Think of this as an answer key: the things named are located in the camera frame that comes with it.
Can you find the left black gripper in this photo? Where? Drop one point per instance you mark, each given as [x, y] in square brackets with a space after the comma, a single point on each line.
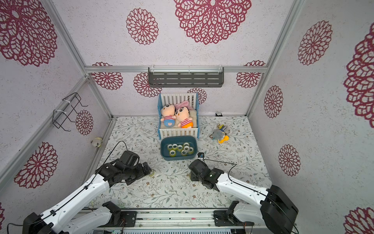
[141, 173]

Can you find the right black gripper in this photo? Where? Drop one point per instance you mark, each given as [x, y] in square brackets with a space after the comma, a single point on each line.
[194, 170]

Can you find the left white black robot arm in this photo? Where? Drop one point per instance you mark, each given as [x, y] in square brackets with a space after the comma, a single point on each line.
[60, 219]

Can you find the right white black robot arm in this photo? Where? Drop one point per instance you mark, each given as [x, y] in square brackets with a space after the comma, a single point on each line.
[268, 206]

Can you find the teal plastic storage box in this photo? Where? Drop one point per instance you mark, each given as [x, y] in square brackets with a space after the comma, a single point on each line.
[179, 140]

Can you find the small yellow white plush ball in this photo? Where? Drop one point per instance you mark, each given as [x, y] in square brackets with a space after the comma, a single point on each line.
[97, 142]

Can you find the plush doll orange shorts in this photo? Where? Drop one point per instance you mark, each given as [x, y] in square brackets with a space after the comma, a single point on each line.
[183, 117]

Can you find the small black white figurine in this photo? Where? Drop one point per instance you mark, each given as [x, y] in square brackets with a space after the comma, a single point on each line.
[218, 113]

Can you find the white blue toy crib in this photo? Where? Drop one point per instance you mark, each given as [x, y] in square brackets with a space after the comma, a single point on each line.
[165, 99]

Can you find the plush doll blue shorts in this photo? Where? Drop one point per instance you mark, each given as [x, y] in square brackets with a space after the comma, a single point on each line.
[168, 115]

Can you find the pink pillow in crib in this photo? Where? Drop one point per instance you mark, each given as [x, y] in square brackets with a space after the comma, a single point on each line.
[183, 104]

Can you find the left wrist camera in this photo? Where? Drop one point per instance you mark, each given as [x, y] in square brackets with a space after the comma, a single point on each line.
[128, 160]

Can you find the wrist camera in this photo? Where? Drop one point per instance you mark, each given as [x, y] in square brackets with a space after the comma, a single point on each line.
[128, 160]
[201, 155]

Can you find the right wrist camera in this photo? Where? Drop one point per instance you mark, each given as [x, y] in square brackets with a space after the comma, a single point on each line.
[201, 155]

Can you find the grey plush keychain toy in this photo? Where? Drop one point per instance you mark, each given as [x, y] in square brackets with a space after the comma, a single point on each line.
[220, 133]

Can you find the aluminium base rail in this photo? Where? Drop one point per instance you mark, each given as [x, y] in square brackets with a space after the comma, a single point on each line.
[175, 221]

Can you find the black wire wall rack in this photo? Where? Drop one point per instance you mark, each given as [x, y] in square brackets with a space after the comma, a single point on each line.
[60, 116]

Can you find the grey wall shelf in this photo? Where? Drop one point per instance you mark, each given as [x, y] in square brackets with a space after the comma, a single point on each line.
[186, 78]

